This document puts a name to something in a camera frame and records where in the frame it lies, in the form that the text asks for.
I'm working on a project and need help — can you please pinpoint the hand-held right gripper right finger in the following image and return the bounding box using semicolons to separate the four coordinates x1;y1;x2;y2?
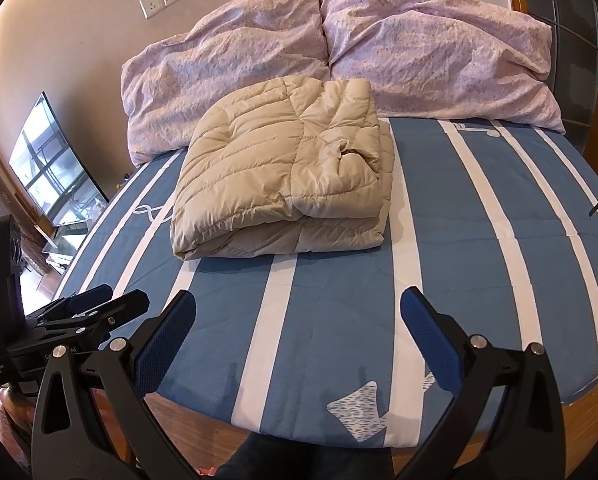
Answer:
396;286;566;480

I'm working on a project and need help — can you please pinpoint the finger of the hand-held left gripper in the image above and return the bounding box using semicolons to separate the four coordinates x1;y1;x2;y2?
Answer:
26;284;114;326
44;290;150;343

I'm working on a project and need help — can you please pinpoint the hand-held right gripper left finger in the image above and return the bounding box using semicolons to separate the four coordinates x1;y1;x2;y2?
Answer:
32;289;200;480

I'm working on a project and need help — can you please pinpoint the beige quilted down jacket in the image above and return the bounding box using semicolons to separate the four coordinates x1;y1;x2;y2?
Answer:
170;75;397;261

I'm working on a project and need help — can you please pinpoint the glass television stand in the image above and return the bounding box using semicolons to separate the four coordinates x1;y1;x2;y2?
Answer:
29;220;91;276

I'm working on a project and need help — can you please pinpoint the blue white striped bed sheet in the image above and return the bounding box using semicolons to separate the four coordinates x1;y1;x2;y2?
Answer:
52;115;598;480

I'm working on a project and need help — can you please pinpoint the flat screen television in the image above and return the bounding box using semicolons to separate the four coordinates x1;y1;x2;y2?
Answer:
8;91;111;226

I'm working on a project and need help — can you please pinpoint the wooden framed glass door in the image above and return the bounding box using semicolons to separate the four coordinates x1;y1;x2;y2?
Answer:
504;0;598;156

